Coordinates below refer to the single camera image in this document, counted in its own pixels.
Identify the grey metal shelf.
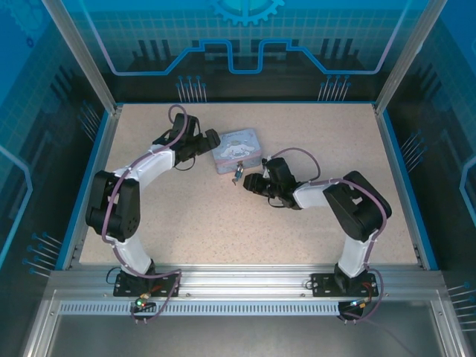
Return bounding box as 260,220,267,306
22,289,476,357

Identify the blue printed gear enclosure panel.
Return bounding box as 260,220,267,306
48,0,443,104

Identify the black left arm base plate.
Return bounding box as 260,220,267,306
113,272,183,298

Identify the aluminium frame post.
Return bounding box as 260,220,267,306
373,0,449,115
39,0,124,115

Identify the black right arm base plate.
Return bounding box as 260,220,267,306
310,272,377,298

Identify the lavender cartoon tin box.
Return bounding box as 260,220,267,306
210,127,263,176

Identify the blue printed enclosure side panel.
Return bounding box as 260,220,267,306
379,0,476,321
0,0,112,298

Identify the slotted grey cable duct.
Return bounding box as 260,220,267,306
58,301,373,317

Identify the aluminium frame cross rail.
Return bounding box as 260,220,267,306
48,263,447,303

